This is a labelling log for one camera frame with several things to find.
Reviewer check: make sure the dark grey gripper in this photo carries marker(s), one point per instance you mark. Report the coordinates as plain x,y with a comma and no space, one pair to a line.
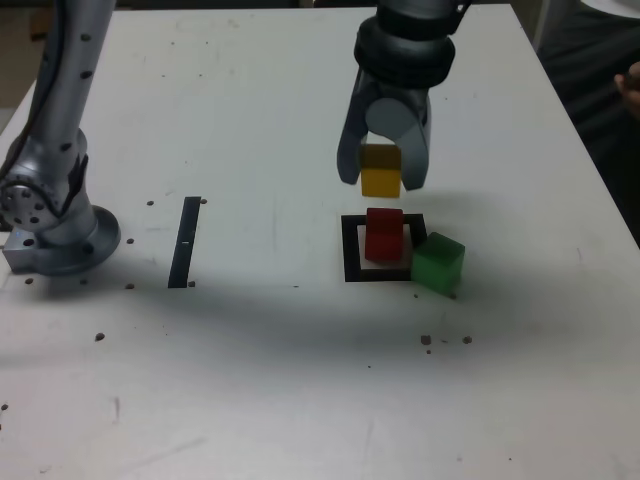
400,92

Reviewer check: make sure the yellow cube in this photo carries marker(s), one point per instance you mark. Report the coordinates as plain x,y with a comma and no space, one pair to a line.
380,182

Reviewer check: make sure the red cube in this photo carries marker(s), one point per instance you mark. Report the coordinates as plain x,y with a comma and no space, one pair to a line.
382,245

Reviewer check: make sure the green cube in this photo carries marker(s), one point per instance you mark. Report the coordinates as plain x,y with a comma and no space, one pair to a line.
437,265

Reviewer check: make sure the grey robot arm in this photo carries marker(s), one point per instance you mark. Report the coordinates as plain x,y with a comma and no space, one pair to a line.
60,125

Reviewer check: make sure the black tape square outline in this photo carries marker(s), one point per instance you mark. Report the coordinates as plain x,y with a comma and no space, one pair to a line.
350,250

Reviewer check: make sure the person's hand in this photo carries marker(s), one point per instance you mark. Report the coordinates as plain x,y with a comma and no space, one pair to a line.
631,87

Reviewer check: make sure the black tape strip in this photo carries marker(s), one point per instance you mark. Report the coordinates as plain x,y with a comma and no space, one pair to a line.
185,240

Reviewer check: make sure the white round object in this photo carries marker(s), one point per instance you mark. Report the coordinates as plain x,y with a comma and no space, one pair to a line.
612,5

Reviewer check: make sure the brown cardboard box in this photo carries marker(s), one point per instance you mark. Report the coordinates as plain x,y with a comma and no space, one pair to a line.
40,25

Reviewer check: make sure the white post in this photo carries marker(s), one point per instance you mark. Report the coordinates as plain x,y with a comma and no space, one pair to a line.
541,20

